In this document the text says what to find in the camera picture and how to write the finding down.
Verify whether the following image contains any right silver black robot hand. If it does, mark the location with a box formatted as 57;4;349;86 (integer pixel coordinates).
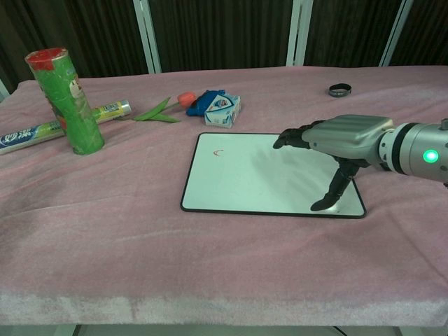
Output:
272;114;395;212

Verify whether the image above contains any white blue soap box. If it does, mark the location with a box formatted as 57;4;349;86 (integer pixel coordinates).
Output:
204;93;242;129

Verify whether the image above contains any blue plastic package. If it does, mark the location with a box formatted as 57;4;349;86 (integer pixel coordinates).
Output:
185;89;225;118

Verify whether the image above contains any artificial orange tulip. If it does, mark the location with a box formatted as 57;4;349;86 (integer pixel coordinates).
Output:
132;91;197;124

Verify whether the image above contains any pink table cloth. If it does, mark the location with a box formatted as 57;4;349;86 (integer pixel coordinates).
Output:
0;64;448;326

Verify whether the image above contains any green can with red lid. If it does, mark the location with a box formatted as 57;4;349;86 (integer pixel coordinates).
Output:
24;48;106;156

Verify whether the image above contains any black ring band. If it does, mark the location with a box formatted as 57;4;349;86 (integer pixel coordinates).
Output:
328;83;352;98

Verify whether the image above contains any white rectangular board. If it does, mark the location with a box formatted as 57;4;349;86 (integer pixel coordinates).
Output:
180;132;368;218

